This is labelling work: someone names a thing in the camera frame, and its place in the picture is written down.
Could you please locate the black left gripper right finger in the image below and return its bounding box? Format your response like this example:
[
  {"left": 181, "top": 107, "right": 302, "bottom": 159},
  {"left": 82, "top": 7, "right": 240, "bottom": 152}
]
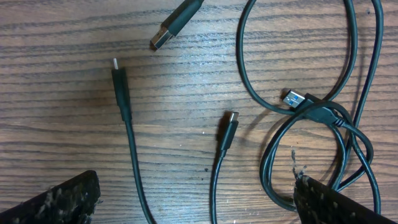
[{"left": 294, "top": 175, "right": 397, "bottom": 224}]

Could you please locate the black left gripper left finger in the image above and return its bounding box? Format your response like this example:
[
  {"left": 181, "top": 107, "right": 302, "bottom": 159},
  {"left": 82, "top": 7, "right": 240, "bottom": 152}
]
[{"left": 1, "top": 170, "right": 101, "bottom": 224}]

